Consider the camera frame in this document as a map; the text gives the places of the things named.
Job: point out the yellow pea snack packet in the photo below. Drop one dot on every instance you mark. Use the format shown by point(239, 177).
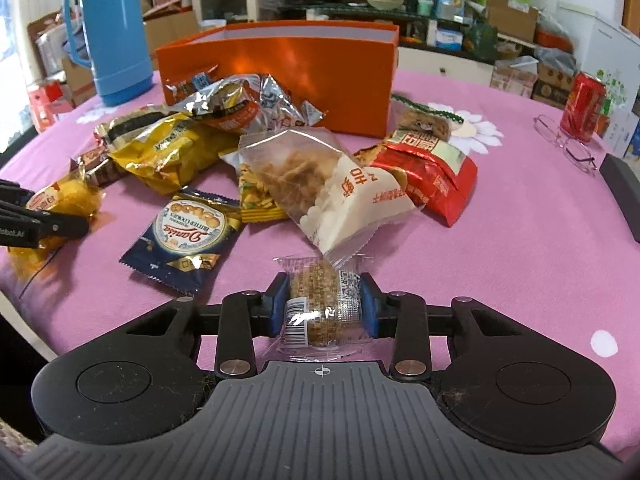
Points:
point(255, 202)

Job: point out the orange box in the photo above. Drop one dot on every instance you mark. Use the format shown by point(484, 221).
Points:
point(320, 65)

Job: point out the black case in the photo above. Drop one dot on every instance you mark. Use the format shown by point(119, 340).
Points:
point(622, 195)

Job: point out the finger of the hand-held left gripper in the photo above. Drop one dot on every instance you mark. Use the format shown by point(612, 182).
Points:
point(15, 194)
point(55, 225)

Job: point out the dark blue cookie packet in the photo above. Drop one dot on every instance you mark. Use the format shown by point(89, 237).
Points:
point(185, 235)

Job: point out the blue thermos jug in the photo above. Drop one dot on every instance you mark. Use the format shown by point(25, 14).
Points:
point(117, 35)

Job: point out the red snack packet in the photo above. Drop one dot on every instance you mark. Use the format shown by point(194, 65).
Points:
point(430, 175)

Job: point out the green trimmed cookie packet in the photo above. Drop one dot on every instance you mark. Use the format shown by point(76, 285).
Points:
point(425, 122)

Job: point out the yellow cake packet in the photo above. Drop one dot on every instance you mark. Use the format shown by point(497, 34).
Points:
point(70, 197)

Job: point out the silver orange snack packet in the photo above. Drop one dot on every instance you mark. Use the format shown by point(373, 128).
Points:
point(235, 105)

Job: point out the pink tablecloth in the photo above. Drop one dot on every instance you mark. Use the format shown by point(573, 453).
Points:
point(525, 260)

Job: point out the small brown snack packet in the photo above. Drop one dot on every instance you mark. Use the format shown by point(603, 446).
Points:
point(100, 167)

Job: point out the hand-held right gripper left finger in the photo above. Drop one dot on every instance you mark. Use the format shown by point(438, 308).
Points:
point(276, 306)

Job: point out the clear grain bar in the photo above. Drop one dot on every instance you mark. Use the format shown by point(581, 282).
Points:
point(320, 300)

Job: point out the brown cardboard box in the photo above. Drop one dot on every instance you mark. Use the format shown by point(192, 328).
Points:
point(552, 85)

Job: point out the eyeglasses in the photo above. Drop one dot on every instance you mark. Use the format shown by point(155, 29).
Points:
point(575, 152)

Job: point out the silver blue candy packet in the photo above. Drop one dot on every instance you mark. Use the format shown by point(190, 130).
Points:
point(285, 107)

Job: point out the red box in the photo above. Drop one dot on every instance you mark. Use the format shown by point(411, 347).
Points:
point(47, 107)

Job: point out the red soda can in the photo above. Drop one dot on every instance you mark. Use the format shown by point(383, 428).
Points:
point(582, 107)

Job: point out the white television stand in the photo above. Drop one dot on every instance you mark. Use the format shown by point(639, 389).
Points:
point(440, 67)

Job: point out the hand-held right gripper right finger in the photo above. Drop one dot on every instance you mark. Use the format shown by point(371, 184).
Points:
point(369, 310)

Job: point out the orange blue snack packet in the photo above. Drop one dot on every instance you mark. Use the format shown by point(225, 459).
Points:
point(187, 87)

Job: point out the white printed carton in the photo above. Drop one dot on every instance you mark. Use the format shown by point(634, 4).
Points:
point(620, 60)

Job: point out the yellow black chip bag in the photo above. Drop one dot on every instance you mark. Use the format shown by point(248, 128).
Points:
point(165, 150)

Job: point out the white clear snack bag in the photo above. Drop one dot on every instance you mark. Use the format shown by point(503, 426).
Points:
point(320, 180)

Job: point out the printed cardboard box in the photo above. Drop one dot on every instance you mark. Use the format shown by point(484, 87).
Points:
point(515, 80)

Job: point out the blue white carton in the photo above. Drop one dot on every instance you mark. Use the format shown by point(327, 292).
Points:
point(452, 2)

